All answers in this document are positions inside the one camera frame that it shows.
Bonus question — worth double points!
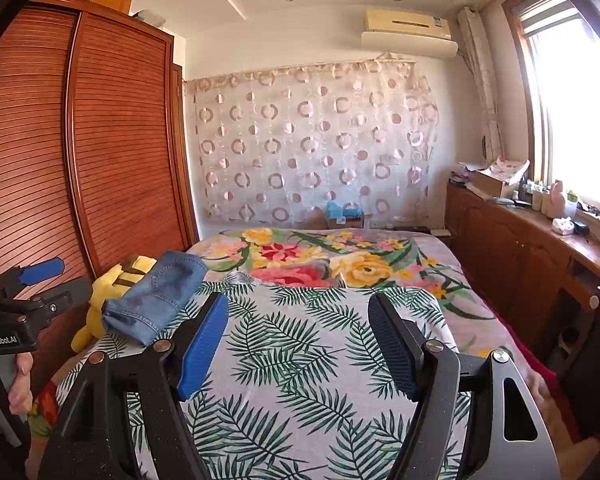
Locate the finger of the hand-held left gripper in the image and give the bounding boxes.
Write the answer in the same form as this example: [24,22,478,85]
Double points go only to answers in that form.
[40,277,93,317]
[0,257,66,302]

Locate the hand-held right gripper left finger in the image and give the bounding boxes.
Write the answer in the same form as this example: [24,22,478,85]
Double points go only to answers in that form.
[37,292,231,480]

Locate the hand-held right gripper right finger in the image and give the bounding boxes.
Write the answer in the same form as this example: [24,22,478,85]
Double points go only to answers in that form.
[367,292,561,480]

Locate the blue denim pants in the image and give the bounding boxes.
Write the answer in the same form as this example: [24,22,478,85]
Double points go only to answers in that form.
[102,251,210,347]

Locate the person's left hand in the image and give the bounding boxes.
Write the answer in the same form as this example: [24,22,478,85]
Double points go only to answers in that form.
[0,351,34,435]

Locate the yellow plush toy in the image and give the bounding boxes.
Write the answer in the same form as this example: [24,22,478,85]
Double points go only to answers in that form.
[71,255,158,354]

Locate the floral bed sheet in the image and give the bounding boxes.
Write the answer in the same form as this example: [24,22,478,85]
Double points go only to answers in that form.
[30,227,512,441]

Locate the blue plastic item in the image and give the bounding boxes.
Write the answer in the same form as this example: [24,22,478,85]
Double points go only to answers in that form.
[325,201,367,232]

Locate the red blanket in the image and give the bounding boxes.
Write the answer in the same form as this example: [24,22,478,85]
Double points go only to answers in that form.
[480,297,583,443]

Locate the long wooden cabinet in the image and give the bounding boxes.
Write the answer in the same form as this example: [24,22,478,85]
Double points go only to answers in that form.
[445,180,600,443]

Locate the wooden slatted wardrobe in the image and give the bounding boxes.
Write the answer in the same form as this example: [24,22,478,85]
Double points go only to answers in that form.
[0,0,199,398]

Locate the cardboard box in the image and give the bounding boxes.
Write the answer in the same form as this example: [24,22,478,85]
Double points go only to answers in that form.
[472,167,524,199]

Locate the patterned paper bag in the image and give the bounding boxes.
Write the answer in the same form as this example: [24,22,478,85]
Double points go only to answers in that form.
[486,156,532,182]

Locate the sheer circle-patterned curtain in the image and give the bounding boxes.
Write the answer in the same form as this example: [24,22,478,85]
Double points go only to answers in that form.
[182,60,442,232]

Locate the pink and white bottle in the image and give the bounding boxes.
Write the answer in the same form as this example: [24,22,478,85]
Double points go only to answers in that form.
[549,180,567,219]

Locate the tied patterned window curtain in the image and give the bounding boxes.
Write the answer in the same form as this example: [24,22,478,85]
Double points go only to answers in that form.
[456,6,507,162]

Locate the wooden framed window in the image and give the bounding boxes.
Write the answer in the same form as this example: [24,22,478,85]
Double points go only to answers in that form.
[501,0,600,223]

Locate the wall air conditioner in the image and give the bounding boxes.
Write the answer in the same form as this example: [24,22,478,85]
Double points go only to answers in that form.
[361,7,459,59]

